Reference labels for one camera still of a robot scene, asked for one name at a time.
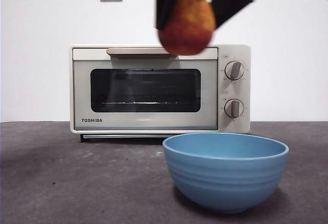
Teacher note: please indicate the blue ribbed bowl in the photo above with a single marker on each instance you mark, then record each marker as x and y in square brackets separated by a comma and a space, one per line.
[225, 183]

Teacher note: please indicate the cream Toshiba toaster oven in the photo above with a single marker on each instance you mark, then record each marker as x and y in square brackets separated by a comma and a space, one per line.
[244, 124]

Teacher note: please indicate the large cream temperature knob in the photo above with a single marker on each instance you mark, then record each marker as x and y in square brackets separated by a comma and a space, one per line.
[234, 70]

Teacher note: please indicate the glass oven door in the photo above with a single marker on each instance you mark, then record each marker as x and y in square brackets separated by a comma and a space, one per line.
[82, 93]

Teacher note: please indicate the small cream timer knob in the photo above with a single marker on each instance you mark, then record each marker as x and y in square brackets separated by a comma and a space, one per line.
[234, 108]

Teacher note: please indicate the red yellow apple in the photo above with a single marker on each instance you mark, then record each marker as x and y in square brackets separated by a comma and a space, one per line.
[187, 29]

